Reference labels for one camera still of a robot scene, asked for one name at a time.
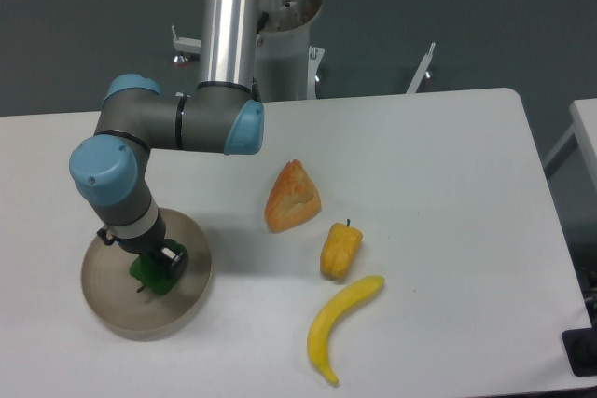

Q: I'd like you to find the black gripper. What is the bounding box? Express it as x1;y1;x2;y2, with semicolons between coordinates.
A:
96;220;188;281

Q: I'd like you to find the white side table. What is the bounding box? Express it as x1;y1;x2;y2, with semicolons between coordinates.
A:
542;99;597;185

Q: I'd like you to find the black device at table edge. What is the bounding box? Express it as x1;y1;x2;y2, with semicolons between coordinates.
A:
562;327;596;377

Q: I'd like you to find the orange toy bread slice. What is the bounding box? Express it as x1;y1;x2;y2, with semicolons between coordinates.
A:
264;159;322;233

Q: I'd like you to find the yellow toy banana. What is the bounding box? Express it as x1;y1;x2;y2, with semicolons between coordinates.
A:
306;275;385;387

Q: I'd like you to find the orange toy pepper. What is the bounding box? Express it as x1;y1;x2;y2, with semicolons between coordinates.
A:
320;219;363;281

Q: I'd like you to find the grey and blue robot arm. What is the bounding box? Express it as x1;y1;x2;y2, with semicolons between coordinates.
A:
69;0;268;280

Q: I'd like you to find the beige round plate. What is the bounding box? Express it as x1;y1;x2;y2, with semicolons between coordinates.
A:
81;208;212;340

